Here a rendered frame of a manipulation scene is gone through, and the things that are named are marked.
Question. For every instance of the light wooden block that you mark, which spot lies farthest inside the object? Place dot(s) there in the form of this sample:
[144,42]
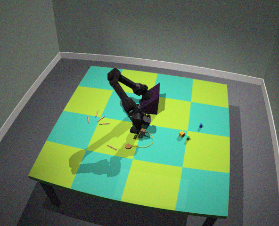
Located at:
[143,131]

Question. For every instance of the orange cube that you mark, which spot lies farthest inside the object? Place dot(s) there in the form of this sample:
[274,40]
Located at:
[181,134]

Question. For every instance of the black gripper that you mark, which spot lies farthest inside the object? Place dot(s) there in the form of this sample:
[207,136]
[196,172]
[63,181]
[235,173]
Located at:
[136,129]

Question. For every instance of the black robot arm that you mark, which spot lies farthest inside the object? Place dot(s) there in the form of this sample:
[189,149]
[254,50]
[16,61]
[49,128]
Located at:
[114,77]

